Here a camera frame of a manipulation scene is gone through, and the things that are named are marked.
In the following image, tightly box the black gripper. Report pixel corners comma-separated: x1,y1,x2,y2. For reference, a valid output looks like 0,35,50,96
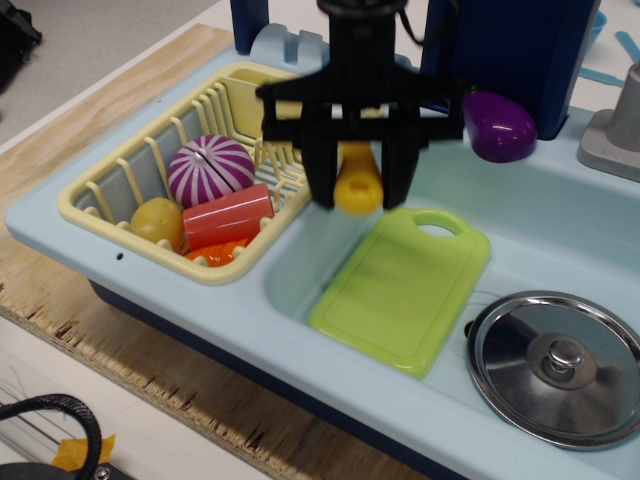
256,1,465,209

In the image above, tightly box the green plastic cutting board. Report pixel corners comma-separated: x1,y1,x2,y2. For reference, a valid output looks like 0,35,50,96
308,207,491,379

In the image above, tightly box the wooden board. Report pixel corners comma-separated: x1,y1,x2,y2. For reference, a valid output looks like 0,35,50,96
1,20,416,479

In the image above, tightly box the red toy sausage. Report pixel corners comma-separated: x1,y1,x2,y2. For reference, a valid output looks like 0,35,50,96
183,183,275,250

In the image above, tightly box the purple toy eggplant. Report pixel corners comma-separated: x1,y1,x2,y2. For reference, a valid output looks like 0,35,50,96
463,91,538,164

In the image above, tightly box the purple striped toy onion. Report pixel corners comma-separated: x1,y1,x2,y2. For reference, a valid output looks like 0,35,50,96
168,134,255,209

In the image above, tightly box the yellow dish rack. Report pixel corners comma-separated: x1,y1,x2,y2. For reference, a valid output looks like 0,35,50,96
58,62,310,285

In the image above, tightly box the orange toy carrot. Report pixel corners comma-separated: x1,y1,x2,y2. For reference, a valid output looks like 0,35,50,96
186,238,250,268

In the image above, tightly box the light blue toy sink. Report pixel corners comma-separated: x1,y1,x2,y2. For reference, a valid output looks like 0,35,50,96
4,23,640,480

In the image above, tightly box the dark blue toy backsplash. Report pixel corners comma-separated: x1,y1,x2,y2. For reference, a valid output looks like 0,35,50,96
229,0,601,142

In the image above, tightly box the yellow toy potato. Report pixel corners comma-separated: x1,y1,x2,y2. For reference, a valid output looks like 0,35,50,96
130,197,184,250

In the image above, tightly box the grey toy faucet base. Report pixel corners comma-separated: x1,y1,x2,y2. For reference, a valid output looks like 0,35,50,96
577,63,640,182

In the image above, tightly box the blue plastic cup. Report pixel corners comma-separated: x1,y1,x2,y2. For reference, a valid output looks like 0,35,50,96
585,11,607,54

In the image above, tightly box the steel pot lid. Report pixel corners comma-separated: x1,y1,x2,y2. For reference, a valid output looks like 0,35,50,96
465,290,639,450

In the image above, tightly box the black object top left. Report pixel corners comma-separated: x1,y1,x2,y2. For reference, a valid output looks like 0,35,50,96
1,0,42,92

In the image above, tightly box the yellow tape piece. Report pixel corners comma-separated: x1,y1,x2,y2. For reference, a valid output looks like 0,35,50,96
51,434,116,472

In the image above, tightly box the black braided cable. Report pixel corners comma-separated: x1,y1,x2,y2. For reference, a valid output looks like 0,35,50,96
0,393,103,479

